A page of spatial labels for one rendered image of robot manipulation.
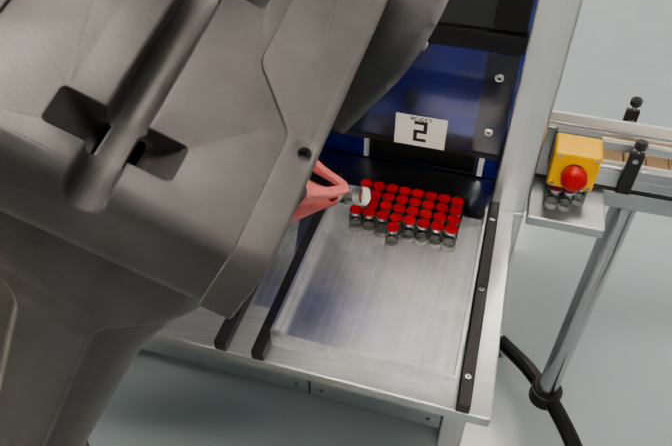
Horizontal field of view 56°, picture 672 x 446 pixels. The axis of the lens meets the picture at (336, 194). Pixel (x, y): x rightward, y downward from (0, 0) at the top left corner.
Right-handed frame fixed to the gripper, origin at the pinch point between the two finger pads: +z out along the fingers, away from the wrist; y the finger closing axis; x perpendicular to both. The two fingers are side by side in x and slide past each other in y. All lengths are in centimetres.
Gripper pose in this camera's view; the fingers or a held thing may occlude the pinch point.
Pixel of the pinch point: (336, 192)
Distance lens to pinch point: 68.9
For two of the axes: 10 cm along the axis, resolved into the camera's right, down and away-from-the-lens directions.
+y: 5.4, -5.3, -6.5
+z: 8.1, 1.2, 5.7
